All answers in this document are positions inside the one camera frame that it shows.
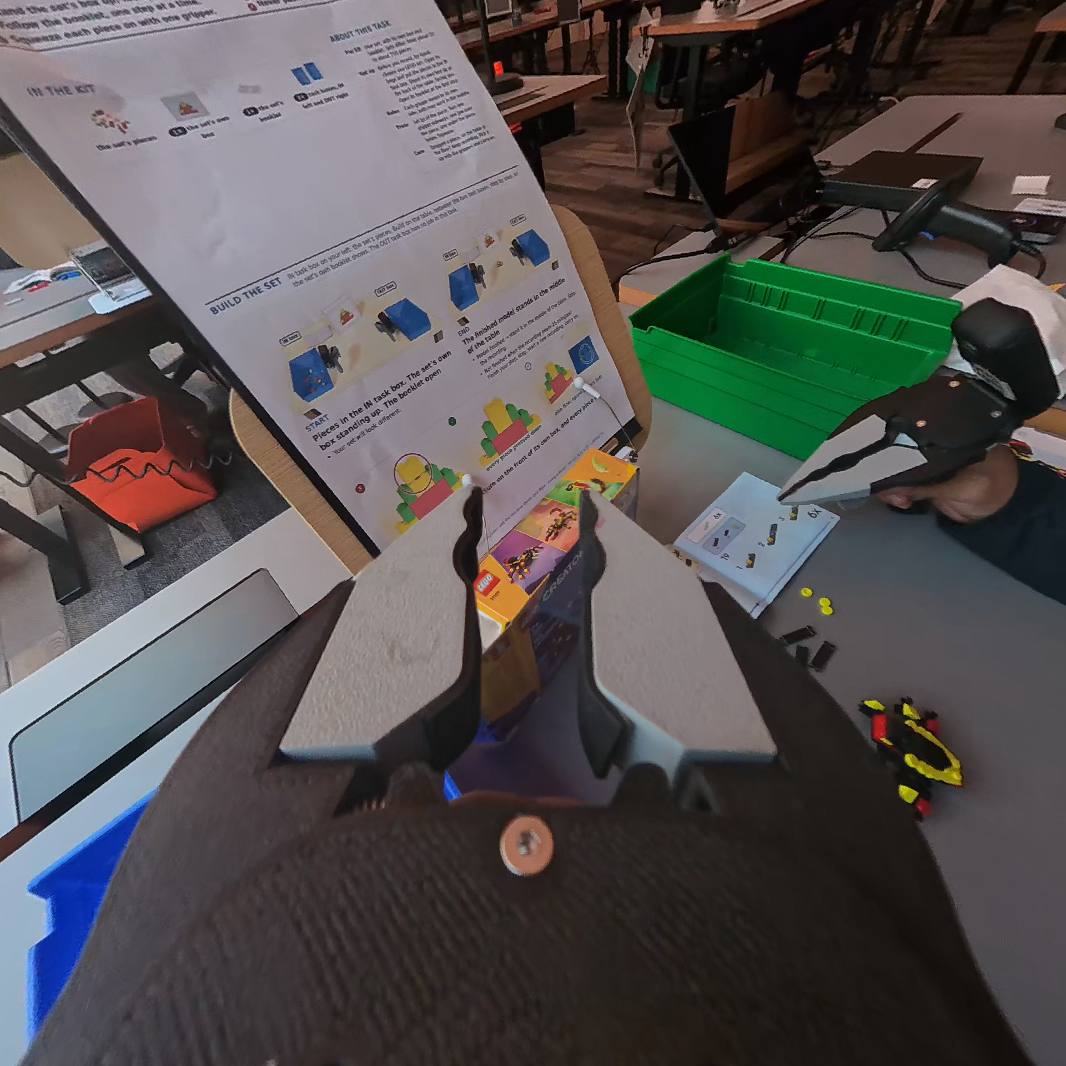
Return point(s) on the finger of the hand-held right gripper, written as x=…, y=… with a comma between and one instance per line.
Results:
x=841, y=450
x=883, y=470

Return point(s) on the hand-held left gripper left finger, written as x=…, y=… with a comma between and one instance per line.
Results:
x=391, y=633

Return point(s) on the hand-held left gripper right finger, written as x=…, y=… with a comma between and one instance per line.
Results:
x=666, y=658

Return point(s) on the lego instruction booklet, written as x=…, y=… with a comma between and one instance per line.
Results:
x=749, y=558

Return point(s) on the person's right forearm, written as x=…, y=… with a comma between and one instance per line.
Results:
x=1024, y=533

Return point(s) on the cluster of black lego plates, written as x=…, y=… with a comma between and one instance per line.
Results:
x=824, y=654

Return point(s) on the colourful lego set box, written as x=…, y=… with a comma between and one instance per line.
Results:
x=541, y=533

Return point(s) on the black yellow red lego model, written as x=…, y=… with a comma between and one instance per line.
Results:
x=912, y=745

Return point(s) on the person's right hand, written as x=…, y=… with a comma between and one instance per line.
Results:
x=958, y=495

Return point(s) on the white crumpled paper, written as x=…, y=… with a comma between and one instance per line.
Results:
x=1024, y=287

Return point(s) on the green plastic bin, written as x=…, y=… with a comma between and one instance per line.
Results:
x=749, y=366

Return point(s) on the black barcode scanner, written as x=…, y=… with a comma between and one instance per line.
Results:
x=958, y=221

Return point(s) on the small white label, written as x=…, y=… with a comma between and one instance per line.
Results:
x=1033, y=185

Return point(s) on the black flat device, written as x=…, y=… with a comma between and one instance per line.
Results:
x=899, y=171

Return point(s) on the white rounded panel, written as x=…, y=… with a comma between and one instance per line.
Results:
x=166, y=683

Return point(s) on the orange cardboard box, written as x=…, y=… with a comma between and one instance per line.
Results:
x=125, y=500

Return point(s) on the white hanging tag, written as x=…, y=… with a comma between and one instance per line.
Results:
x=639, y=100

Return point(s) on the blue plastic bin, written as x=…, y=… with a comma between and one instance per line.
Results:
x=75, y=916

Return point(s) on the brown background desk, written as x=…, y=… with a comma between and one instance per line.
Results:
x=733, y=17

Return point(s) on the white instruction poster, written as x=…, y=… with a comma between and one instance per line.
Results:
x=333, y=208

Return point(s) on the clear acrylic sign holder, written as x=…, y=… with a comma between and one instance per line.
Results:
x=108, y=275

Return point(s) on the small background desk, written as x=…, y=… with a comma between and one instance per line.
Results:
x=558, y=87

